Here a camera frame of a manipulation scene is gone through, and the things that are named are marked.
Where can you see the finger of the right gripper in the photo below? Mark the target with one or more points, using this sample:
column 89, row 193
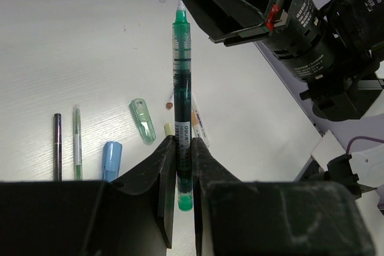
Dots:
column 221, row 27

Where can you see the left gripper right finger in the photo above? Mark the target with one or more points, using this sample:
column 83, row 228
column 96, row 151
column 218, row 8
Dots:
column 318, row 216

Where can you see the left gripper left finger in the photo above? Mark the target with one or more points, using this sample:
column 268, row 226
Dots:
column 132, row 215

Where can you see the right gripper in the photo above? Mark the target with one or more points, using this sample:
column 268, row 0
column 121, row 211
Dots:
column 316, row 43

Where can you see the green ink pen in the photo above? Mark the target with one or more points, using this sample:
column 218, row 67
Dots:
column 181, row 40

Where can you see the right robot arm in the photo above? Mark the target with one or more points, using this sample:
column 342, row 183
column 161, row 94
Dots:
column 333, row 98

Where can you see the blue correction tape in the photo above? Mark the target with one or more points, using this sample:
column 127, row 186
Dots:
column 111, row 160

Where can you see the yellow tipped marker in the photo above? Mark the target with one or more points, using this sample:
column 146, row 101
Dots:
column 199, row 127

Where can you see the yellow-green highlighter pen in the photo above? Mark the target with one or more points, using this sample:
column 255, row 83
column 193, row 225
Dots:
column 168, row 129

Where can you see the light green pen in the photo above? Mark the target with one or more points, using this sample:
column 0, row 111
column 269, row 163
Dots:
column 77, row 144

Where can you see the brown tipped white marker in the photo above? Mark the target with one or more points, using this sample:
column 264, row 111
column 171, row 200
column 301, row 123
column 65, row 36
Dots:
column 169, row 103

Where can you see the green correction tape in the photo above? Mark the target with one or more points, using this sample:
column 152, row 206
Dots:
column 143, row 121

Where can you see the black pen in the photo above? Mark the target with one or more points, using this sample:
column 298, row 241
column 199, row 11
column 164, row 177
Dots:
column 57, row 147

